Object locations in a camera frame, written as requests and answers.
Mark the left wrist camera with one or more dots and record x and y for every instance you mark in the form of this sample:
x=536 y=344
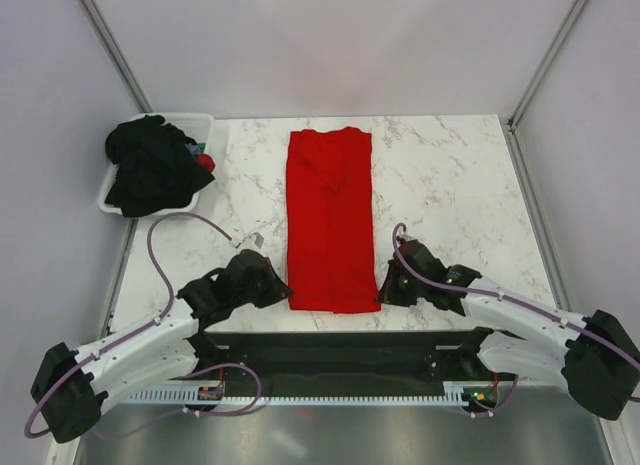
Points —
x=254 y=241

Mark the right aluminium frame post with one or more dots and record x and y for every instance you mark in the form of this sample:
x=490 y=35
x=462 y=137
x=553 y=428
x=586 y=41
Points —
x=551 y=54

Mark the left aluminium frame post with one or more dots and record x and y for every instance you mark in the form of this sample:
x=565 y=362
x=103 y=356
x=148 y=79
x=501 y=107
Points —
x=109 y=43

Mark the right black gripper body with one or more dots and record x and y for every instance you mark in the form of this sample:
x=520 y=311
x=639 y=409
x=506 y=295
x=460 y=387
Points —
x=398 y=290

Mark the white plastic basket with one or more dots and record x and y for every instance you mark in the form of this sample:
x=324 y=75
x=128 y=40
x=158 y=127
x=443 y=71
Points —
x=165 y=165

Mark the red t shirt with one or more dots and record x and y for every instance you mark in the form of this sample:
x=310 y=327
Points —
x=330 y=249

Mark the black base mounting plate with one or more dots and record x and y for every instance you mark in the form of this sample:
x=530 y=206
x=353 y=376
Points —
x=343 y=363

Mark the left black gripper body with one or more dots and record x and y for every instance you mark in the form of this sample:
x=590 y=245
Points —
x=263 y=293

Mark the red cloth in basket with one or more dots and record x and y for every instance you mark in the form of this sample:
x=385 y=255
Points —
x=206 y=161

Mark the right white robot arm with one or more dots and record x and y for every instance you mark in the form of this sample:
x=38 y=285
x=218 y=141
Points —
x=591 y=358

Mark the black t shirt pile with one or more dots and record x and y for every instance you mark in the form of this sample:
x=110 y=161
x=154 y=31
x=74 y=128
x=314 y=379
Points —
x=145 y=170

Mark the aluminium frame post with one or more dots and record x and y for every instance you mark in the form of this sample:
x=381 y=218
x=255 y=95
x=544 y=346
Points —
x=551 y=54
x=109 y=43

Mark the white slotted cable duct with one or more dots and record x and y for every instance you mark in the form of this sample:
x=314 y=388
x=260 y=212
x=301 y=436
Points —
x=192 y=395

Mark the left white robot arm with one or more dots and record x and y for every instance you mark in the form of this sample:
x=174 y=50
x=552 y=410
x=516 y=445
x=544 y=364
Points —
x=74 y=388

